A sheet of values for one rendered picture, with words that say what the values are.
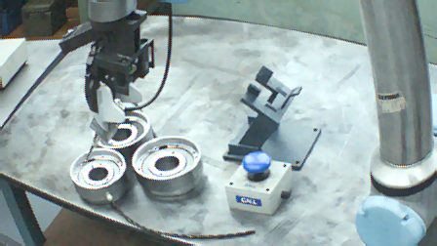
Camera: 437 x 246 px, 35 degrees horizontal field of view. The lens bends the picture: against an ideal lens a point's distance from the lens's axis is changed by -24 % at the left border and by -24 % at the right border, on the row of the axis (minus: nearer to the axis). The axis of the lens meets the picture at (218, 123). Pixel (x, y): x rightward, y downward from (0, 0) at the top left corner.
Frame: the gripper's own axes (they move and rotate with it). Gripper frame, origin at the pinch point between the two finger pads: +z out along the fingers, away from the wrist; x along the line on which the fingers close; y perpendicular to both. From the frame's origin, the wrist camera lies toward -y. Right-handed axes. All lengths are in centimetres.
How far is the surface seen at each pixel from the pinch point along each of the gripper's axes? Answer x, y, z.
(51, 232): 0.0, -24.6, 41.8
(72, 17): 121, -113, 78
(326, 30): 163, -25, 87
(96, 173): -1.8, -3.1, 11.4
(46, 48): 51, -64, 36
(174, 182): -0.2, 11.3, 7.7
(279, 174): 4.6, 25.5, 4.3
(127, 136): 9.6, -3.5, 12.3
